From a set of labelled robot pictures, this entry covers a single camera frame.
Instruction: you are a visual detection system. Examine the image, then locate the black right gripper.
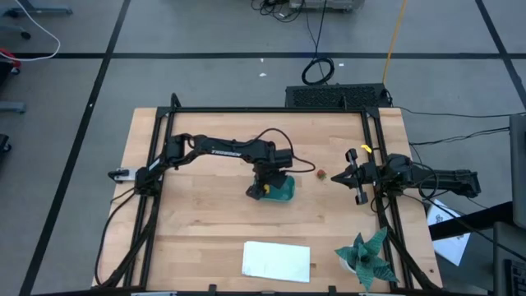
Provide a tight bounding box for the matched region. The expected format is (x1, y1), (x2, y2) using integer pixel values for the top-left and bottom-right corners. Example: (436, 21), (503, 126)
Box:
(330, 148), (390, 206)

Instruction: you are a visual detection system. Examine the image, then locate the grey metal mount plate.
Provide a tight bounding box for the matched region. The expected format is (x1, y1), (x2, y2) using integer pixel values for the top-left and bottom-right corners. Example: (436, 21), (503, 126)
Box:
(108, 167), (137, 184)

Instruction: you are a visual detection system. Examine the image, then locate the teal plastic bin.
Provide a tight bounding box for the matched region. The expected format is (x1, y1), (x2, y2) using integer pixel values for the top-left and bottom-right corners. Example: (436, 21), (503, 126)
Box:
(258, 174), (296, 203)

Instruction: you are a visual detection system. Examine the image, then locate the white folded cloth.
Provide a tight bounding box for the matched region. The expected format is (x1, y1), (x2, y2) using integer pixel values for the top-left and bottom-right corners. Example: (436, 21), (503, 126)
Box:
(241, 240), (311, 284)

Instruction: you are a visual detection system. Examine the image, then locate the black cable bundle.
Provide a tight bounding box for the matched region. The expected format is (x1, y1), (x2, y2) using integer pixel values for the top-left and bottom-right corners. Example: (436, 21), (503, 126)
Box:
(94, 188), (143, 288)

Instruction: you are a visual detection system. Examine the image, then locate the white floor cable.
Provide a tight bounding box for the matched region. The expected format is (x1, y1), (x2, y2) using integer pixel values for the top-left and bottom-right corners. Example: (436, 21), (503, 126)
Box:
(0, 0), (62, 62)

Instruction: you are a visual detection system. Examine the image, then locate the green artificial plant white pot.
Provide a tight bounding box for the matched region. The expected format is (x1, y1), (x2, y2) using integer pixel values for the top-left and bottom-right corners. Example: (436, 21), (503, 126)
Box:
(335, 227), (399, 292)

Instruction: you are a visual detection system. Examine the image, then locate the white paper sheet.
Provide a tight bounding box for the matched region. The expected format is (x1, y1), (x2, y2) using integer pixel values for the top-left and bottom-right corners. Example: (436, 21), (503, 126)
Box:
(427, 199), (472, 267)

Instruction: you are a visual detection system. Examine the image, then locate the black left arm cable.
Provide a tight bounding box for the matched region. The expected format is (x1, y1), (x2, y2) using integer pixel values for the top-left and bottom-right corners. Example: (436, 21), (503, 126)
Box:
(236, 127), (316, 173)

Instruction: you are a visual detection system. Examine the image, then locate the yellow cable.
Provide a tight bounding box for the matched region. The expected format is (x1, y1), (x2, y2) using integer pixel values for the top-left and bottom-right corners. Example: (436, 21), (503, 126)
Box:
(381, 0), (408, 86)

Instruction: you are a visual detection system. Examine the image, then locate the black metal table frame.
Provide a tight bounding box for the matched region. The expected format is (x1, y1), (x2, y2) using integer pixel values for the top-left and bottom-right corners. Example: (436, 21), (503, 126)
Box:
(92, 93), (443, 291)

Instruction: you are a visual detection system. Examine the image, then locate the black hanging cable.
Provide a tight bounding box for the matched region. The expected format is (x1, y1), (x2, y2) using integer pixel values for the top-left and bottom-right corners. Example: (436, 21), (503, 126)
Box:
(302, 0), (336, 86)

